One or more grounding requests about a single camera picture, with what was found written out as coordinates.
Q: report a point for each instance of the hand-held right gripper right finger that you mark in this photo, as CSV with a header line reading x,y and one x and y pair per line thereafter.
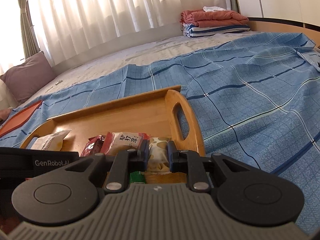
x,y
171,155

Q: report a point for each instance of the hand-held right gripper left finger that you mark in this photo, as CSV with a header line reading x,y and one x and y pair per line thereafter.
x,y
144,153

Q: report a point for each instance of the cream brown-spotted snack packet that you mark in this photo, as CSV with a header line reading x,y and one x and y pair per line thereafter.
x,y
157,155

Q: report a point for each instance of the pink white snack packet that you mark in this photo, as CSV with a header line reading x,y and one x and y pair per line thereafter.
x,y
125,141

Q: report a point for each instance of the green snack packet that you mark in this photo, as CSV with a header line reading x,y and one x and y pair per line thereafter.
x,y
137,177

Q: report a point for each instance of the red snack packet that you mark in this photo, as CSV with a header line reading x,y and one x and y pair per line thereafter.
x,y
92,146

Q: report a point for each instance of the red plastic tray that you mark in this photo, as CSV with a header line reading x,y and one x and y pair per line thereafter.
x,y
20,118

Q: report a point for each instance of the small metal object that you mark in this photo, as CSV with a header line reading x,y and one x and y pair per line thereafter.
x,y
59,81

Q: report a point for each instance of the purple pillow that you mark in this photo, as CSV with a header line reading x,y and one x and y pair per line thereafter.
x,y
27,77

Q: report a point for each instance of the blue plaid bedsheet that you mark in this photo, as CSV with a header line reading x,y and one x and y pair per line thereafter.
x,y
250,92

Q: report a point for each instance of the white quilted mattress pad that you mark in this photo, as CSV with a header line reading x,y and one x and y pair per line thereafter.
x,y
150,52

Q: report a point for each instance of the folded striped blanket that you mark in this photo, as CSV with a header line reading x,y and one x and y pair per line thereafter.
x,y
212,31

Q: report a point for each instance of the white sheer curtain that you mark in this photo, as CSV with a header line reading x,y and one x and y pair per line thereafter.
x,y
112,12

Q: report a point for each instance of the folded pink blanket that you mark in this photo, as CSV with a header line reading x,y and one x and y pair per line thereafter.
x,y
215,17

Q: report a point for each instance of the folded white cloth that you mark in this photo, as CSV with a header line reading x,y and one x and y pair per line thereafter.
x,y
213,9

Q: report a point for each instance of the wooden bed frame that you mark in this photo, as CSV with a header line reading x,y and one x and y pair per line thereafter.
x,y
280,25

